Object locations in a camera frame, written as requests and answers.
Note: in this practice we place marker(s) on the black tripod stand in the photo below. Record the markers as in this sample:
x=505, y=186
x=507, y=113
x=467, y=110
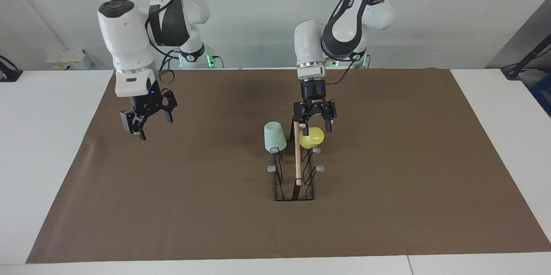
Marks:
x=531, y=55

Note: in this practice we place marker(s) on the white power box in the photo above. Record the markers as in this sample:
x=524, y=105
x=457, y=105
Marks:
x=64, y=60

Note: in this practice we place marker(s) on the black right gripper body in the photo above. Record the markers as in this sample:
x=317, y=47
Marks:
x=147, y=103

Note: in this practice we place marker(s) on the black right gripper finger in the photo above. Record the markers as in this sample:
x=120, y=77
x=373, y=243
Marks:
x=131, y=122
x=169, y=103

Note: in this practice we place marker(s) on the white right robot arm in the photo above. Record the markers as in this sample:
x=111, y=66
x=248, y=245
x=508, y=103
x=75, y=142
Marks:
x=125, y=42

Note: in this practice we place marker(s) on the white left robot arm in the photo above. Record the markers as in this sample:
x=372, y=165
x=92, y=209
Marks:
x=310, y=47

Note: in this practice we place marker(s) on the yellow plastic cup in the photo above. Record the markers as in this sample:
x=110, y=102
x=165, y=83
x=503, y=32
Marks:
x=313, y=140

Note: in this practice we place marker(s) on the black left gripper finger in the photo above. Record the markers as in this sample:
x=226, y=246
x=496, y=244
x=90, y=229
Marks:
x=301, y=115
x=330, y=113

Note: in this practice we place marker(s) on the brown table mat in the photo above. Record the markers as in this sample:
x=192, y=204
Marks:
x=206, y=223

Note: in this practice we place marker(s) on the blue box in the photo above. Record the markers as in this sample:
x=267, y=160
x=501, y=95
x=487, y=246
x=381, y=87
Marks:
x=543, y=92

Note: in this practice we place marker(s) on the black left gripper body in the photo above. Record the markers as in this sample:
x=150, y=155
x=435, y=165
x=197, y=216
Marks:
x=313, y=94

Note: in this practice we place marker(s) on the black clamp stand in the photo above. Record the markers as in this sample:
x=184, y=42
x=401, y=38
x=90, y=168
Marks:
x=8, y=75

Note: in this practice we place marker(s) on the light green plastic cup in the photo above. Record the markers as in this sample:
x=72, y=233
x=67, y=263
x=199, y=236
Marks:
x=274, y=137

